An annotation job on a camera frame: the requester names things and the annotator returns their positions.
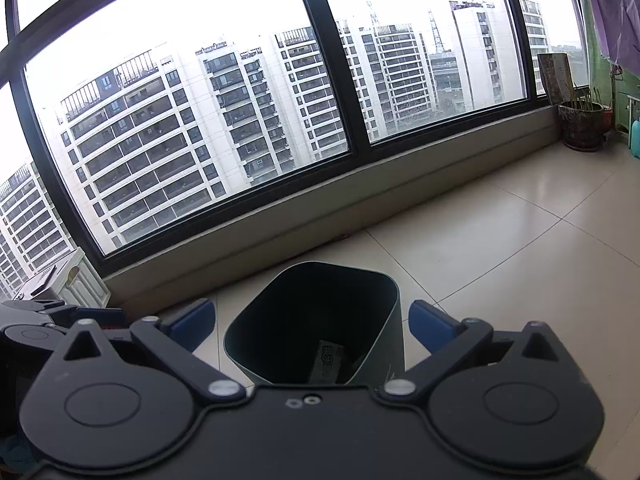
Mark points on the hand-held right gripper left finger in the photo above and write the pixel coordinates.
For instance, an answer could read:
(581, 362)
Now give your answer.
(192, 322)

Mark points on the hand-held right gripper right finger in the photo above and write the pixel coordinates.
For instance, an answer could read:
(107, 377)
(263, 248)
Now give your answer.
(430, 322)

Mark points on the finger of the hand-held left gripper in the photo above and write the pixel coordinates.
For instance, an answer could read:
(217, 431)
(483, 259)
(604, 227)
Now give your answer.
(30, 306)

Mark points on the dark teal trash bin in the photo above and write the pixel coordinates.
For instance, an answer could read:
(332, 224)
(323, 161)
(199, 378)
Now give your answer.
(300, 310)

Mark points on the long striped wrapper strip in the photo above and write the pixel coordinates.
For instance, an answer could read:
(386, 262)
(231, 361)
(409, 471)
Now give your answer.
(327, 360)

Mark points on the white ribbed plastic object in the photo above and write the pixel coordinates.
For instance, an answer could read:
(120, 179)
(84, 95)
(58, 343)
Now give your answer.
(85, 285)

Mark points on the dark patterned flower pot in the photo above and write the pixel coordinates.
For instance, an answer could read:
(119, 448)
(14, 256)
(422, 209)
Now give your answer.
(580, 127)

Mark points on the small red pot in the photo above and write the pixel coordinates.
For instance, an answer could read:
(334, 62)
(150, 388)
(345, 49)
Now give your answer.
(608, 119)

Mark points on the brown picture board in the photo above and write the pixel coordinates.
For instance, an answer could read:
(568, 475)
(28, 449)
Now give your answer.
(555, 77)

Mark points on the teal spray bottle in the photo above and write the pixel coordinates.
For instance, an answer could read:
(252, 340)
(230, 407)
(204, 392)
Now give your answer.
(636, 140)

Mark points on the clothes hanger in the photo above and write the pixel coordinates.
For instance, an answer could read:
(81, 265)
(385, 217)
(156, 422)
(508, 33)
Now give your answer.
(617, 72)

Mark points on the purple hanging cloth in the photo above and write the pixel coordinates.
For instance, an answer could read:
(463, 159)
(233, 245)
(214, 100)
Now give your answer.
(615, 10)

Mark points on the black window frame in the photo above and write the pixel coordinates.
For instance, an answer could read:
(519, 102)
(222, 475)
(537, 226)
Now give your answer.
(335, 60)

